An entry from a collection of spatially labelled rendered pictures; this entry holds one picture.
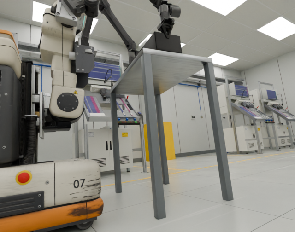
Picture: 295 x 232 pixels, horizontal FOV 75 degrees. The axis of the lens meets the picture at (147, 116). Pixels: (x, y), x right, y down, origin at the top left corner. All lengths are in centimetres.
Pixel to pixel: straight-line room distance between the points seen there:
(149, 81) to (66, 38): 55
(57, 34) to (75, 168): 73
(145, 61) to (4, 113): 63
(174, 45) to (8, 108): 88
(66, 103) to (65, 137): 319
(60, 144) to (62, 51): 316
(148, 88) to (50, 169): 54
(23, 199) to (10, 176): 9
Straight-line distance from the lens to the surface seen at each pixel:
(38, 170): 86
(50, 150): 420
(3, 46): 101
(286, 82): 793
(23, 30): 489
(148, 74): 97
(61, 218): 87
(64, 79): 111
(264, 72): 829
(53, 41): 124
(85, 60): 115
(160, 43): 117
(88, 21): 164
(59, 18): 114
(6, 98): 94
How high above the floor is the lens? 30
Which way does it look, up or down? 10 degrees up
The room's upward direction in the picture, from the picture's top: 5 degrees counter-clockwise
